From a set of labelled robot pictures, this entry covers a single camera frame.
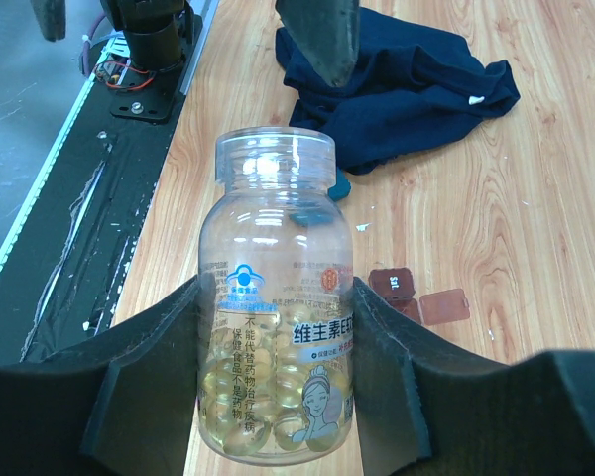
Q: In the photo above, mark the dark navy cloth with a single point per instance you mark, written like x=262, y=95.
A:
x=414, y=88

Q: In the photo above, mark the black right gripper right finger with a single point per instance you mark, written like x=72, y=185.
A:
x=425, y=406

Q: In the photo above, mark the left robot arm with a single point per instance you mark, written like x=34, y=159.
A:
x=150, y=28

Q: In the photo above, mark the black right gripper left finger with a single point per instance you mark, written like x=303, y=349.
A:
x=119, y=403

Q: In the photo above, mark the clear pill bottle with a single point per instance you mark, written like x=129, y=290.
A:
x=275, y=270

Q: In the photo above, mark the red pill organizer box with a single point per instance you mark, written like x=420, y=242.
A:
x=397, y=288

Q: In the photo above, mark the teal pill organizer box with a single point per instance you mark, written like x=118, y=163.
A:
x=342, y=187

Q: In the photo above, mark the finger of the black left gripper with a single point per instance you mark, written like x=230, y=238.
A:
x=51, y=18
x=327, y=34

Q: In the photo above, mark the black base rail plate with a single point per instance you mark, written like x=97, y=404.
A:
x=96, y=200

